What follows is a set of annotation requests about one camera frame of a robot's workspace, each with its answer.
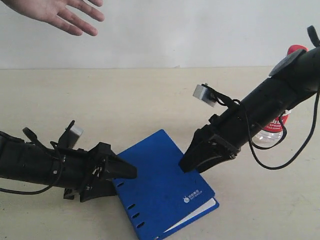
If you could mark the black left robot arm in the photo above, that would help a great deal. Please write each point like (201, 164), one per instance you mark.
(31, 163)

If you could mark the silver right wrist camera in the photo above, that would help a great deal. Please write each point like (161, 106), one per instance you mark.
(205, 94)

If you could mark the clear water bottle red label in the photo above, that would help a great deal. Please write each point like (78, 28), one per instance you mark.
(272, 133)

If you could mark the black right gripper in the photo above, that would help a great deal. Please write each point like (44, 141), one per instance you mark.
(220, 140)

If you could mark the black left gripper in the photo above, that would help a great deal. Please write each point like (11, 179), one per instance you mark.
(88, 173)

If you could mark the person's open bare hand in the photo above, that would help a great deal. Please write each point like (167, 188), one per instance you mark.
(56, 14)

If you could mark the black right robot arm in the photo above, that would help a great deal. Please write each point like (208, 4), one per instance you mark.
(293, 80)

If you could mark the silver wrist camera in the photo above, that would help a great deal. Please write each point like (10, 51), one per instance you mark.
(205, 94)
(70, 136)

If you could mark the blue ring-binder notebook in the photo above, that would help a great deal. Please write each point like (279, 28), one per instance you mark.
(162, 199)

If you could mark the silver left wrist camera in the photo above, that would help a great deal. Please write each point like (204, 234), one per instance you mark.
(70, 136)

